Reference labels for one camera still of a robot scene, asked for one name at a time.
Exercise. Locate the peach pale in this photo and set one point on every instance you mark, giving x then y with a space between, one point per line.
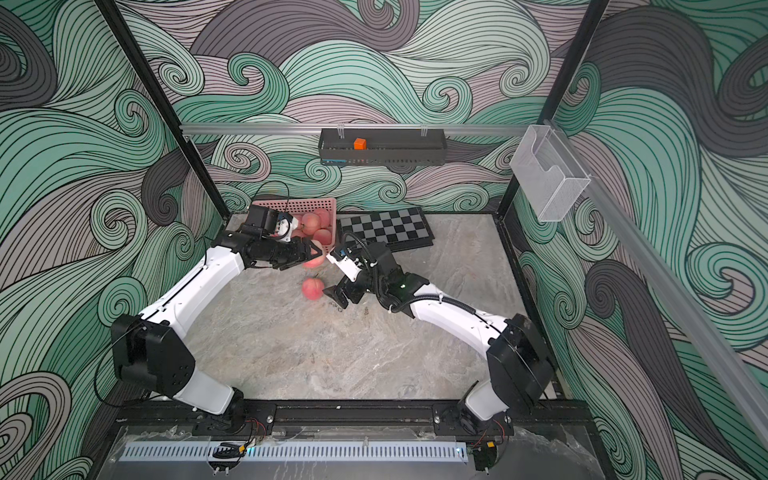
314 262

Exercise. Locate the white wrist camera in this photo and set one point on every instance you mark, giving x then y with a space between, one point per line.
285 227
350 266

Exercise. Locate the peach with leaf back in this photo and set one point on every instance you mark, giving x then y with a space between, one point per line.
323 237

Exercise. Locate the black folding chess board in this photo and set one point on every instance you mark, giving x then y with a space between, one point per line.
401 230

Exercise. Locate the black frame post left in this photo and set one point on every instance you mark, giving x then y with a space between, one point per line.
130 47

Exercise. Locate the aluminium wall rail back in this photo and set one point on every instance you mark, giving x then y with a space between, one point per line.
301 129

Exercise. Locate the black frame post right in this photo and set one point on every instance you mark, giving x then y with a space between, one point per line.
573 57

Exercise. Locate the peach with leaf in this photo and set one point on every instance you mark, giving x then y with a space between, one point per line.
323 237
311 222

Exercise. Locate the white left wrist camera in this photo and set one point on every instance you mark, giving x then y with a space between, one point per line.
285 227

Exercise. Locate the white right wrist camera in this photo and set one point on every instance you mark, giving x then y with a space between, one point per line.
350 266

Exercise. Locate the white vented cable duct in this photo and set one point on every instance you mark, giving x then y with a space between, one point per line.
302 451

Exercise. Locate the clear acrylic wall holder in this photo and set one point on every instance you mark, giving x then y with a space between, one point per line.
549 172

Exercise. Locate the aluminium wall rail right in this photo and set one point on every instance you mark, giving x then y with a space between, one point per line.
747 394

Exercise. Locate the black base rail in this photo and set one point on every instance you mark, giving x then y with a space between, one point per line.
440 417

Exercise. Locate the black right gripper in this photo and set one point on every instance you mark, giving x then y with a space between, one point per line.
359 291

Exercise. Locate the aluminium wall rail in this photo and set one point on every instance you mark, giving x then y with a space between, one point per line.
301 129
747 394

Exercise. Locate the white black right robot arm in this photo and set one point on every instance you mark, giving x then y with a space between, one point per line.
520 363

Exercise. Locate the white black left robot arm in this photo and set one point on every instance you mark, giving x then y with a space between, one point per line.
149 349

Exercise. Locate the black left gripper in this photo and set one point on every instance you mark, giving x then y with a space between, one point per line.
298 256

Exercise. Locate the pink perforated plastic basket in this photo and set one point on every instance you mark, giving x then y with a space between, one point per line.
299 207

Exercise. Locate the black wall shelf tray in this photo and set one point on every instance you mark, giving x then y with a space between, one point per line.
394 149

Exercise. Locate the black frame post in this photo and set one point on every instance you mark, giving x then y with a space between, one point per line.
130 47
573 57

